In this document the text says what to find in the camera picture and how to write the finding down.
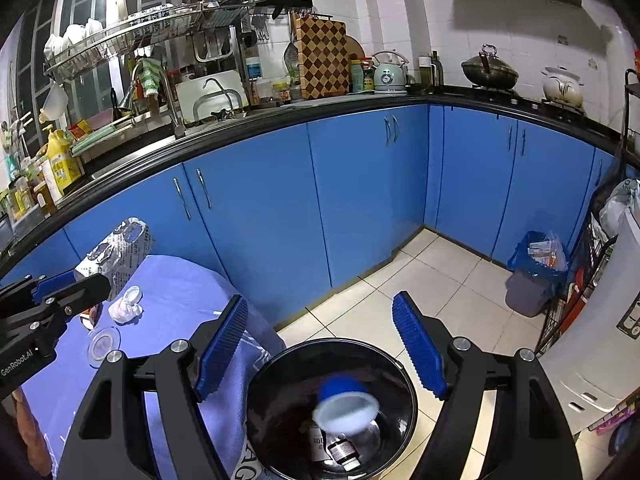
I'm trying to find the green striped cloth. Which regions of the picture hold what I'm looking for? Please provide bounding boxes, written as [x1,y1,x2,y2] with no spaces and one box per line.
[136,58,165,98]

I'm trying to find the checkered wooden cutting board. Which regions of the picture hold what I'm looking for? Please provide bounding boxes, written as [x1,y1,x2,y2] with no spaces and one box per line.
[295,16,350,100]

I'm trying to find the pale green kettle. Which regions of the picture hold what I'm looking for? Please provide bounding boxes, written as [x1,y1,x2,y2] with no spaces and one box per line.
[372,50,411,93]

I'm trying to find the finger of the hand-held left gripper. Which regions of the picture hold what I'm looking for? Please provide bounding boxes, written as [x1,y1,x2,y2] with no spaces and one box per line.
[0,269,81,311]
[0,274,111,356]

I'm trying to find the hanging slotted ladle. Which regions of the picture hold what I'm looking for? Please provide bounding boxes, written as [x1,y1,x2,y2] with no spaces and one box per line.
[284,10,301,81]

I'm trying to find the white plastic scoop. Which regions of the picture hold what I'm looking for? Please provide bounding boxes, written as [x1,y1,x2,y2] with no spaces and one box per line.
[39,82,70,123]

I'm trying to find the white ceramic pot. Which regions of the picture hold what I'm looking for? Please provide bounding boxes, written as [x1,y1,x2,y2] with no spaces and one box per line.
[541,65,586,106]

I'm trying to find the red plastic box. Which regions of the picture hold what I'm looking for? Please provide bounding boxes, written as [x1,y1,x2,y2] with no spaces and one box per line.
[570,265,593,306]

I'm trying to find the pale green tray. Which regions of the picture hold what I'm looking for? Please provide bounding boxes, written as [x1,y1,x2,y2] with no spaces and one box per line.
[70,122,132,156]

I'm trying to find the person's left forearm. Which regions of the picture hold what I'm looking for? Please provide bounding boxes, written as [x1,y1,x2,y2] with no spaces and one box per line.
[12,387,53,478]

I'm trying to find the grey bin blue bag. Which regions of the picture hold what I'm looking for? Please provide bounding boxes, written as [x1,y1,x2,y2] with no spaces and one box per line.
[505,230,571,318]

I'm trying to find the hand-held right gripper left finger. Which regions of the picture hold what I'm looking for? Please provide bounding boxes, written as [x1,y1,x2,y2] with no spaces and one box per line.
[57,294,249,480]

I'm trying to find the black round trash bin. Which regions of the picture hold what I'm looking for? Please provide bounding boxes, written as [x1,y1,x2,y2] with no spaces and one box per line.
[245,338,418,480]

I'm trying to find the yellow detergent bottle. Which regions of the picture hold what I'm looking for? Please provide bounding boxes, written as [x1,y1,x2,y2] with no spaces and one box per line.
[42,124,83,196]

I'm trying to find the blue base cabinets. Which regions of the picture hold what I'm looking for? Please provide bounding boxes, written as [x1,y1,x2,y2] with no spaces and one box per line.
[0,102,640,321]

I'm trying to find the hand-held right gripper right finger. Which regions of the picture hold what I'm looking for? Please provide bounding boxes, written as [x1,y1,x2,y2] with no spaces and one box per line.
[391,291,583,480]

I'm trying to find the round clear glass dish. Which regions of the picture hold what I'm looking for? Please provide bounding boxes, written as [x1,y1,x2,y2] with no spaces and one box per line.
[87,326,121,365]

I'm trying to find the black wire shelf rack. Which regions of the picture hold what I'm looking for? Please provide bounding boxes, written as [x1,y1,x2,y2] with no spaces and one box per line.
[537,67,640,356]

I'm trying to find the black gas stove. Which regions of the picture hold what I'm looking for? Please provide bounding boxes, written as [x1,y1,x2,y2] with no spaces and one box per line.
[470,85,601,121]

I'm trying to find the dark wok with lid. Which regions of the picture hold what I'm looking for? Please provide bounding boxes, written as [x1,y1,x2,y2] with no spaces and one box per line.
[461,44,519,90]

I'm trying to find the brown bottle white cap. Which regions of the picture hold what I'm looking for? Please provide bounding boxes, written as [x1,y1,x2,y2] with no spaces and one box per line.
[327,437,361,471]

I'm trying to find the white appliance black label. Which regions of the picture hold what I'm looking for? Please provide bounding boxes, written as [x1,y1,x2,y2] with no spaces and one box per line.
[537,205,640,436]

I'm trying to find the crumpled white tissue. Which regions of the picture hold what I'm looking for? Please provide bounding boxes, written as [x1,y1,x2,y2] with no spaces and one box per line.
[109,300,143,325]

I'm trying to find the steel dish rack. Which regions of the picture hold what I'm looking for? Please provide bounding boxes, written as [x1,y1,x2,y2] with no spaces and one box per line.
[44,0,313,106]

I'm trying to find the cluster of condiment bottles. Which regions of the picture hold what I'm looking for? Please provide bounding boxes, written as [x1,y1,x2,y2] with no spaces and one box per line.
[0,155,58,221]

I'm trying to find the white plastic bag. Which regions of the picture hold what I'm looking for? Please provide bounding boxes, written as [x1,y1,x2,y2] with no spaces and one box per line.
[599,177,640,236]

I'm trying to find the chrome kitchen faucet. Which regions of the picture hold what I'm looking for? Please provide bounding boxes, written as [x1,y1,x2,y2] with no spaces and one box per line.
[117,62,187,140]

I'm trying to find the blue cylindrical container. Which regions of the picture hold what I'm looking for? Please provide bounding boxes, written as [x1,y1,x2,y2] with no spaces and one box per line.
[312,374,378,433]

